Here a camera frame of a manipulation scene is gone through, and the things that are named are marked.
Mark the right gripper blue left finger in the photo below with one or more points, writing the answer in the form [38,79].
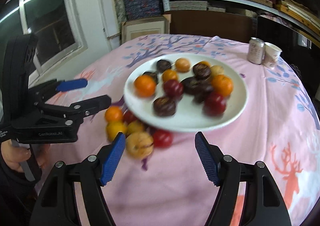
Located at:
[104,164]

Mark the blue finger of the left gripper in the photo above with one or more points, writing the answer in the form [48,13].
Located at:
[47,90]
[55,115]

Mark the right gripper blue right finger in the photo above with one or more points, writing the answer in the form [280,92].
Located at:
[216,164]

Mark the pale yellow fruit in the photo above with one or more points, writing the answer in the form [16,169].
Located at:
[139,145]

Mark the small yellow orange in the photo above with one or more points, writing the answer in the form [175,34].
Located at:
[113,128]

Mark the small yellow fruit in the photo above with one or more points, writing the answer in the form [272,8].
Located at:
[135,126]

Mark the small red plum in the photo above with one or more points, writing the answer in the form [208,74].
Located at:
[162,139]

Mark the medium orange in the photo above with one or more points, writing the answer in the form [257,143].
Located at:
[222,84]

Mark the large red plum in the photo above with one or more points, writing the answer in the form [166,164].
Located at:
[173,89]

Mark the large orange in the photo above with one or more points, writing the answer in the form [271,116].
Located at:
[145,86]

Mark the speckled yellow passion fruit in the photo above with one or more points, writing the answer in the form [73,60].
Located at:
[217,70]

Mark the yellow round fruit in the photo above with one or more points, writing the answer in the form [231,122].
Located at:
[182,65]

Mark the person's left hand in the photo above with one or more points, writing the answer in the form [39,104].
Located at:
[13,156]

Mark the white oval plate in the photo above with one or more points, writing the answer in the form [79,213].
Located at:
[189,116]

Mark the red plum on plate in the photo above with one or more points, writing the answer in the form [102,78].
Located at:
[214,105]

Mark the orange on plate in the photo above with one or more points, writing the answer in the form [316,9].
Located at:
[205,63]

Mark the framed picture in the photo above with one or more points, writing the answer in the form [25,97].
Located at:
[145,26]

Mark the pink drink can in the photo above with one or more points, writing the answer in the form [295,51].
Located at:
[256,51]

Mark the white paper cup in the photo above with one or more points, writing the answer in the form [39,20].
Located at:
[271,56]

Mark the blue patterned boxes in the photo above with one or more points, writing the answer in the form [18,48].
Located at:
[137,9]

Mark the window with white frame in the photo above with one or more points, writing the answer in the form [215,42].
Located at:
[55,23]

